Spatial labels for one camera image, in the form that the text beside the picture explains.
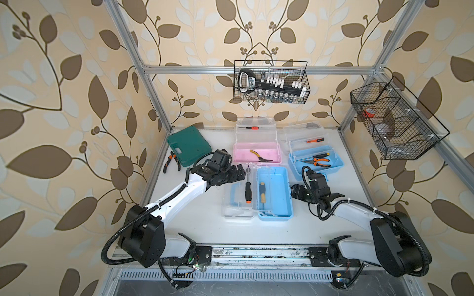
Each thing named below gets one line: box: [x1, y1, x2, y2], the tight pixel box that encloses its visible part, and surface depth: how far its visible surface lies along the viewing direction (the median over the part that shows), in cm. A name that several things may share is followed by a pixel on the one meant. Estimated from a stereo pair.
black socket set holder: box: [238, 68, 307, 100], surface depth 86 cm
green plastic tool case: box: [166, 125, 212, 168], surface depth 111 cm
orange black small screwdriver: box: [306, 137, 325, 144], surface depth 104 cm
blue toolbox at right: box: [282, 122, 345, 181], surface depth 104 cm
